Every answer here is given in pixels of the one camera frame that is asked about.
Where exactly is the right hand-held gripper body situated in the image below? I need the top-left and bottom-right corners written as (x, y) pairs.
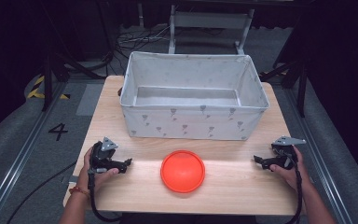
top-left (268, 135), bottom-right (308, 171)

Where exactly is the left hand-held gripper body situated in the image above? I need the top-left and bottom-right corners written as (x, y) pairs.
top-left (89, 136), bottom-right (124, 175)

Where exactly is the orange round plastic disc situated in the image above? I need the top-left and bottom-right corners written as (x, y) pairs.
top-left (159, 149), bottom-right (206, 194)

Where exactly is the white patterned fabric storage box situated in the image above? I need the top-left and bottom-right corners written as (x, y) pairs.
top-left (119, 50), bottom-right (270, 142)

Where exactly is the person's right hand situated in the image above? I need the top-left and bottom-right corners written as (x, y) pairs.
top-left (268, 146), bottom-right (312, 191)

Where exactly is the person's left hand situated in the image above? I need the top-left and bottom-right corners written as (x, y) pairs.
top-left (76, 147), bottom-right (120, 193)

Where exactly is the black tripod stand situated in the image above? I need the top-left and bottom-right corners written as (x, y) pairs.
top-left (258, 57), bottom-right (310, 119)
top-left (41, 50), bottom-right (115, 112)

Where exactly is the metal floor rail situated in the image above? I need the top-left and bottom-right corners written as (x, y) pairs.
top-left (0, 81), bottom-right (71, 224)
top-left (283, 87), bottom-right (355, 224)

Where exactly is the red bracelet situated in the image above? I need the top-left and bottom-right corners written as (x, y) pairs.
top-left (68, 185), bottom-right (90, 198)

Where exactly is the black braided right gripper cable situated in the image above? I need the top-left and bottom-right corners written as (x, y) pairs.
top-left (287, 154), bottom-right (304, 224)

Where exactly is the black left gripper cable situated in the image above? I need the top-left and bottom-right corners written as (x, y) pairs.
top-left (87, 169), bottom-right (123, 224)

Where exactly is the thin black floor cable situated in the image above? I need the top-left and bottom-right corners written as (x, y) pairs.
top-left (6, 160), bottom-right (78, 224)

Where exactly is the bundle of floor cables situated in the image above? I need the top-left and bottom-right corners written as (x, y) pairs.
top-left (114, 25), bottom-right (172, 54)

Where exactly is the grey metal stand frame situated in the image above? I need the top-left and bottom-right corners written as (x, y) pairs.
top-left (167, 4), bottom-right (256, 56)

